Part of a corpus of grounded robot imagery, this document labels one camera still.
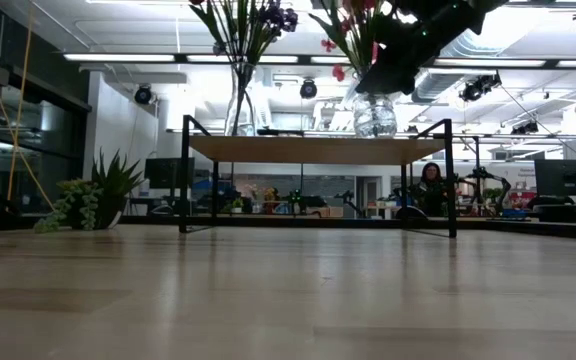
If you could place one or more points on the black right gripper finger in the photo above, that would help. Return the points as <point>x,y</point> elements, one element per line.
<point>393,80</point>

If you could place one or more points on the cut crystal glass vase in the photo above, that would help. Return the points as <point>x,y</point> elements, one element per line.
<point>374,117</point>

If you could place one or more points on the purple artificial flower bunch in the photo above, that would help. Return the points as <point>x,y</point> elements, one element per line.
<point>278,17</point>

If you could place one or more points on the smooth clear glass vase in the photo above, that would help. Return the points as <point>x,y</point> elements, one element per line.
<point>240,117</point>

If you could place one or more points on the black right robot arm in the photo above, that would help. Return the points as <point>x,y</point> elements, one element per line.
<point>448,20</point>

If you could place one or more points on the black background robot arm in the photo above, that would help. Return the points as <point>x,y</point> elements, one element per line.
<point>303,200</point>
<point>488,175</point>
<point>348,196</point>

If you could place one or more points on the black ceiling spotlight cluster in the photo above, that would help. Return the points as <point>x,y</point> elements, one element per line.
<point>478,87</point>

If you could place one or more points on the small black ceiling spotlight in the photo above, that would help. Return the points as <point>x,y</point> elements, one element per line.
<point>525,128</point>

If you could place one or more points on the cardboard box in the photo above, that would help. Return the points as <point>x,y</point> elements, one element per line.
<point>330,212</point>

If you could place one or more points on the black background monitor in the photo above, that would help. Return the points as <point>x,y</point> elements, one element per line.
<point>565,177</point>
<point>168,172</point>

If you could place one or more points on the long overhead light bar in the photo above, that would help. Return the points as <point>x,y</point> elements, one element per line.
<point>118,57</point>

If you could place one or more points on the green artificial succulent plant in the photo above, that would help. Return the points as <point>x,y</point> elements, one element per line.
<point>108,195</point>

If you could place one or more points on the silver ceiling air duct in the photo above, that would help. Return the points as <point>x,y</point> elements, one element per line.
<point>443,82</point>

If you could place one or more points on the black round overhead camera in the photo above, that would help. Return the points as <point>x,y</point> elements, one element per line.
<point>143,95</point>
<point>308,89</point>

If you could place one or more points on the wooden shelf with black frame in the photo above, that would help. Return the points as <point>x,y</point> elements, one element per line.
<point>318,150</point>

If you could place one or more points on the black ceiling track rail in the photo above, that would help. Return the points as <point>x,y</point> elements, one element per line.
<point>548,3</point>

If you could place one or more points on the black aluminium rig frame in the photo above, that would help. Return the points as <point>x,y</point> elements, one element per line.
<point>318,221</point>

